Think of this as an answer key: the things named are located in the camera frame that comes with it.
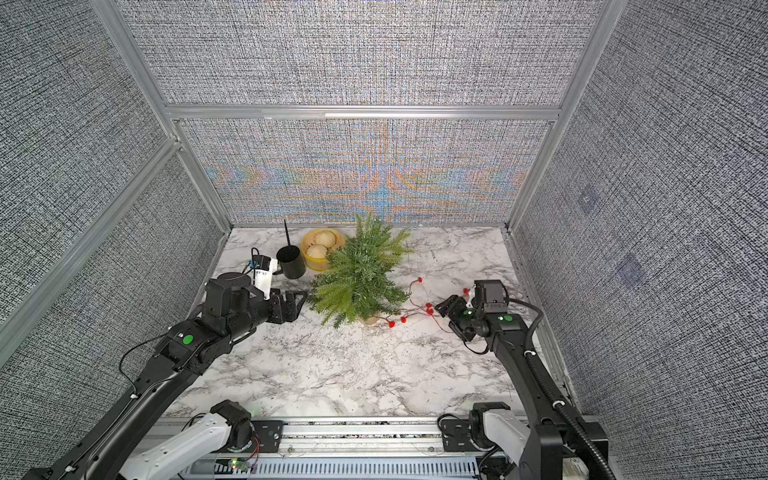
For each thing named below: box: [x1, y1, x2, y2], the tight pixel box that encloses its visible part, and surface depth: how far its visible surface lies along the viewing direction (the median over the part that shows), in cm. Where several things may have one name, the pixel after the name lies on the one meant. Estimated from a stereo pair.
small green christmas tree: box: [307, 212, 413, 328], surface depth 73 cm
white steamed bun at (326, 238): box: [315, 230, 337, 249], surface depth 111 cm
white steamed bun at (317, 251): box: [306, 244, 328, 258], surface depth 106 cm
